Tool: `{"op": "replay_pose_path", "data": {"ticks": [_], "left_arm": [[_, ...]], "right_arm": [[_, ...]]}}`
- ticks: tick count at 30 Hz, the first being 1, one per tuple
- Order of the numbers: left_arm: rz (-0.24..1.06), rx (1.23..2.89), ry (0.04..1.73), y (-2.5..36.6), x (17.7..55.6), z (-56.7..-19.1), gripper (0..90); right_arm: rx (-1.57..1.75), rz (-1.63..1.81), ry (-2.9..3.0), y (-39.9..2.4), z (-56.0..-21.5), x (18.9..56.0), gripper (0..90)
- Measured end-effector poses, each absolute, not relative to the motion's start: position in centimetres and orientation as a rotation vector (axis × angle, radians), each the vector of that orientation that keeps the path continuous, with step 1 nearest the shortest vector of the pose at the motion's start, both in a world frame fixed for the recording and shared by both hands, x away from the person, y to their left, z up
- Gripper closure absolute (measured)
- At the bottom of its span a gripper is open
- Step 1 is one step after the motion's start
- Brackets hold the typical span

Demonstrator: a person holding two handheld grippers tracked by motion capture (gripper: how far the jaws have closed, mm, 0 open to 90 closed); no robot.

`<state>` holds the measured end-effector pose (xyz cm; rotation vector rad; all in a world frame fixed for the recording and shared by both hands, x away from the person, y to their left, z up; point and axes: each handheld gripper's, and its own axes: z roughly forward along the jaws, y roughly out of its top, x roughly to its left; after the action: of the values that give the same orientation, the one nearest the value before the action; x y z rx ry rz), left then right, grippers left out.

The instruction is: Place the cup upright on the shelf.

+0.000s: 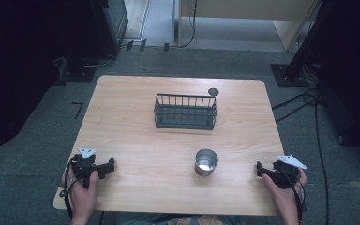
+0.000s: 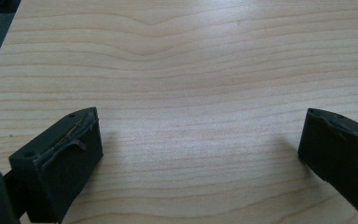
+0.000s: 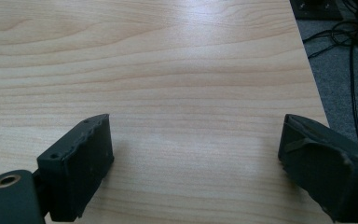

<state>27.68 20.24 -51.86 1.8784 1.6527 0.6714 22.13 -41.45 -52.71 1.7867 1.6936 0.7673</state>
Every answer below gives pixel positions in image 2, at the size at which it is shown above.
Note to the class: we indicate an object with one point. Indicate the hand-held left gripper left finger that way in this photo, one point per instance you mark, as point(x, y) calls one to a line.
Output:
point(62, 161)

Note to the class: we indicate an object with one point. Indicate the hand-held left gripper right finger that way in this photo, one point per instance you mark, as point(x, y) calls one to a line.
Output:
point(338, 146)

